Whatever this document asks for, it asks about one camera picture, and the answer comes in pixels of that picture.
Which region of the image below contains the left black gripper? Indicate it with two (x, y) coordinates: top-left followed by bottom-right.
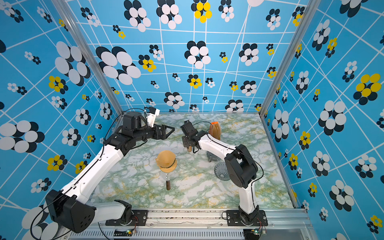
(133, 123), (175, 143)

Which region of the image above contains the orange coffee filter pack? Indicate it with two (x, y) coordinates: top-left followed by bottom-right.
(209, 122), (222, 140)

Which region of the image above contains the grey glass pitcher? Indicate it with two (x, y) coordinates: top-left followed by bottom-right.
(206, 151), (221, 163)

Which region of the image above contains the grey glass dripper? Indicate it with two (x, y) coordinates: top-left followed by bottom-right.
(214, 162), (230, 181)

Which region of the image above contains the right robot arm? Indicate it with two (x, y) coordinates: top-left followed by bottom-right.
(181, 121), (268, 227)

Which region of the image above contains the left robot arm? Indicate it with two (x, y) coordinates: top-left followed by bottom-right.
(46, 108), (175, 233)

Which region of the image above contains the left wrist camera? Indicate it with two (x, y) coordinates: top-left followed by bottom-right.
(147, 107), (160, 128)

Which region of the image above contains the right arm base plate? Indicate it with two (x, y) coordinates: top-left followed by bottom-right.
(225, 210), (269, 227)

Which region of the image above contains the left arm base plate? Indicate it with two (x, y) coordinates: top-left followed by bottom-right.
(106, 210), (149, 227)

